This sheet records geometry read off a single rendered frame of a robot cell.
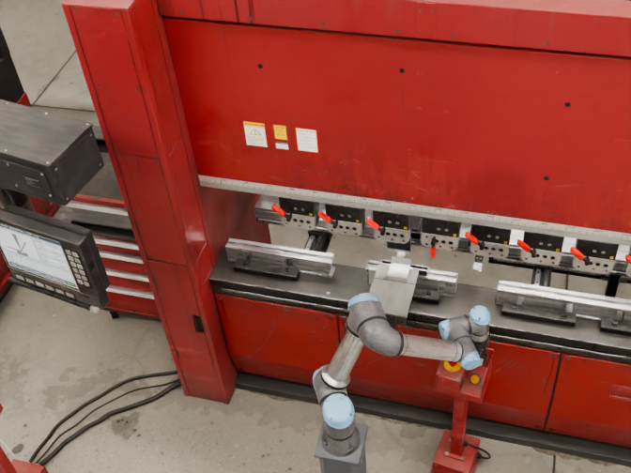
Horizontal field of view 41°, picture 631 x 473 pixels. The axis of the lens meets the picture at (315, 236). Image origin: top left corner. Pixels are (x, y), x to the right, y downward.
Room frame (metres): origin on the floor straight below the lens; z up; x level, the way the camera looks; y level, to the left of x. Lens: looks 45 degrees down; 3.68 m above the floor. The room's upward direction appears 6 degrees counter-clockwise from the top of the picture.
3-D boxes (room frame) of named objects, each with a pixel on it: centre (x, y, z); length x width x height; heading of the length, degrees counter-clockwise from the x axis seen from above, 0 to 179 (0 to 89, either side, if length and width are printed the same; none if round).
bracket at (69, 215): (2.67, 0.97, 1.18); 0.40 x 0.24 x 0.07; 70
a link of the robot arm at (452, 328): (1.99, -0.49, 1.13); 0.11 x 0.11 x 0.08; 10
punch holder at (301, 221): (2.62, 0.05, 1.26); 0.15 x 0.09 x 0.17; 70
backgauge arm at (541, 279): (2.63, -1.04, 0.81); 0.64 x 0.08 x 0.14; 160
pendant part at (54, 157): (2.43, 1.01, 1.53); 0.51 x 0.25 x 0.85; 60
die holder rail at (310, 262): (2.67, 0.17, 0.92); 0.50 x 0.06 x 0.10; 70
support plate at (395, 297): (2.34, -0.30, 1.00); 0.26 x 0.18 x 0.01; 160
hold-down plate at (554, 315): (2.22, -0.90, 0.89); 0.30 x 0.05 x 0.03; 70
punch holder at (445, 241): (2.42, -0.51, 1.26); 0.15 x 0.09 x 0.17; 70
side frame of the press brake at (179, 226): (2.98, 0.51, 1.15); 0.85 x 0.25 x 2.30; 160
